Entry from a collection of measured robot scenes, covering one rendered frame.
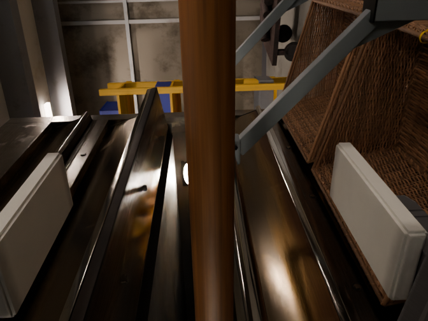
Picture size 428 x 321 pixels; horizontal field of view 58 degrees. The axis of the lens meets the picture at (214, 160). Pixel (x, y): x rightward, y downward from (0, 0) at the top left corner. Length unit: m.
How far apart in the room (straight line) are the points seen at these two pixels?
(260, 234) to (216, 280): 0.79
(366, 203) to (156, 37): 7.08
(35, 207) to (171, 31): 7.03
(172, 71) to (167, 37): 0.59
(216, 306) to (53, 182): 0.16
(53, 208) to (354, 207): 0.13
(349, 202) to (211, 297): 0.14
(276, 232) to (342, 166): 0.87
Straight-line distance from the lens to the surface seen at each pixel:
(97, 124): 1.81
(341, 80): 1.26
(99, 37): 7.37
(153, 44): 7.22
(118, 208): 0.91
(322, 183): 1.21
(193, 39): 0.21
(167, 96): 4.89
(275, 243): 1.02
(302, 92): 0.62
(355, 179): 0.17
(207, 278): 0.28
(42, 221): 0.17
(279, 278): 0.94
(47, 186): 0.18
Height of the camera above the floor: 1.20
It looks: 1 degrees down
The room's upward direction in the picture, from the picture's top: 92 degrees counter-clockwise
